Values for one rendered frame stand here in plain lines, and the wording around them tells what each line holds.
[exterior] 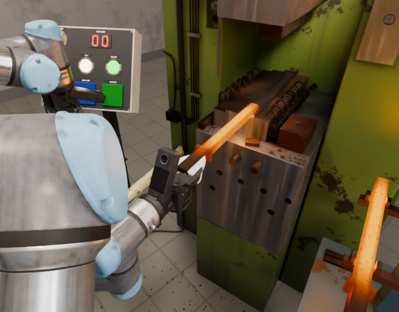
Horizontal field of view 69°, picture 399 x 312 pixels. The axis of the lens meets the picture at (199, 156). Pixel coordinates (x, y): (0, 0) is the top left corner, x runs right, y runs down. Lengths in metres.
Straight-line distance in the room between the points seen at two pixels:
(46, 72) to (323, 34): 1.01
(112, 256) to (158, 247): 1.24
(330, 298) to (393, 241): 1.23
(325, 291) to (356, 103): 0.55
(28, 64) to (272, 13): 0.57
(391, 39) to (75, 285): 0.85
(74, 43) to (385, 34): 0.94
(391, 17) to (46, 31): 0.82
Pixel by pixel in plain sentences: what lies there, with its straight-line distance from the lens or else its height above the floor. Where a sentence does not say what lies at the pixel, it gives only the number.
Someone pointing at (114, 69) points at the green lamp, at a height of 1.09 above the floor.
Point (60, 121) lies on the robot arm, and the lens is 0.30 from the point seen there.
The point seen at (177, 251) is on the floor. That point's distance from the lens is 1.77.
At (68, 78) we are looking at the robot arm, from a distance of 0.87.
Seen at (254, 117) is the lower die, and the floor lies 0.99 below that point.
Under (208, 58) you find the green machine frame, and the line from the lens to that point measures 1.13.
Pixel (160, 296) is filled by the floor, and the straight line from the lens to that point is 1.65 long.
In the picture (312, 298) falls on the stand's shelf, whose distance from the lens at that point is 0.94.
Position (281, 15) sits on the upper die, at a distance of 0.83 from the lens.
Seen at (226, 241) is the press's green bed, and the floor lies 0.40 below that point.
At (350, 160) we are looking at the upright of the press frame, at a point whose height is 0.86.
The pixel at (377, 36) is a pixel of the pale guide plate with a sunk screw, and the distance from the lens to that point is 0.92.
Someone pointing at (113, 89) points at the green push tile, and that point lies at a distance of 1.08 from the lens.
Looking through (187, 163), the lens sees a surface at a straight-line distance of 0.71.
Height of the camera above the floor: 1.46
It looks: 38 degrees down
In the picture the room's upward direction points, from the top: straight up
